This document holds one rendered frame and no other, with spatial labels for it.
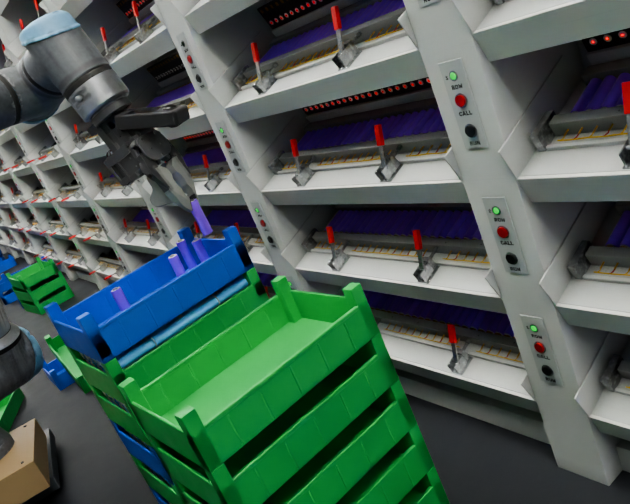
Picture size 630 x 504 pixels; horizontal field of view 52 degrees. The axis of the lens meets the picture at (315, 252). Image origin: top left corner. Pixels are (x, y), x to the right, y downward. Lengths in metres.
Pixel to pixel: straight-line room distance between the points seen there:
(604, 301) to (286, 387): 0.44
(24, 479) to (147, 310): 0.84
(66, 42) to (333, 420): 0.70
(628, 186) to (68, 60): 0.82
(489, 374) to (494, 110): 0.52
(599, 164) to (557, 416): 0.45
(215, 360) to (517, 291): 0.46
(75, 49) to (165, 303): 0.42
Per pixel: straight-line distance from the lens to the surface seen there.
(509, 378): 1.19
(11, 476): 1.79
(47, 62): 1.13
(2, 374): 1.93
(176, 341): 1.08
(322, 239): 1.46
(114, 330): 1.03
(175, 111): 1.05
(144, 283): 1.26
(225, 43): 1.45
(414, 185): 1.04
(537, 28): 0.81
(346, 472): 0.92
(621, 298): 0.94
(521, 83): 0.92
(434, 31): 0.90
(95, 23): 2.11
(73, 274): 4.19
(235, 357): 1.01
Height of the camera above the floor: 0.81
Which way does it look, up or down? 18 degrees down
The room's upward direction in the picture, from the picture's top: 23 degrees counter-clockwise
